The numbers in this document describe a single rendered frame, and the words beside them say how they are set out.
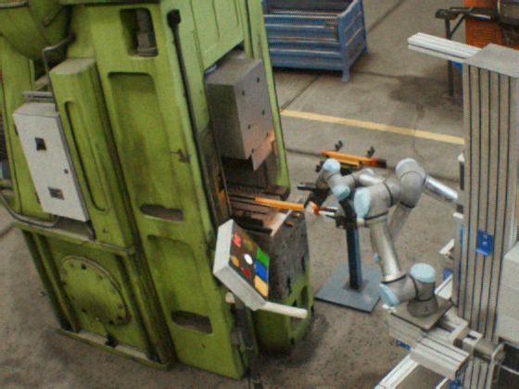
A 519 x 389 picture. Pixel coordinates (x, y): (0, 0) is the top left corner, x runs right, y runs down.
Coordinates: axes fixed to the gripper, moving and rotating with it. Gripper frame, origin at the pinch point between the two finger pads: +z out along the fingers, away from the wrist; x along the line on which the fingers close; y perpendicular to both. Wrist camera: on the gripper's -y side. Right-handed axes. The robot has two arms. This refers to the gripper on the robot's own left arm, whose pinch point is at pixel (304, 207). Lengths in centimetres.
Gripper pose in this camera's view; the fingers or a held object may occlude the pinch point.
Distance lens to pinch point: 373.7
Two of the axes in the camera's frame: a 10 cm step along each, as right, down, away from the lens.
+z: -3.1, 6.5, 6.9
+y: 8.4, 5.3, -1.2
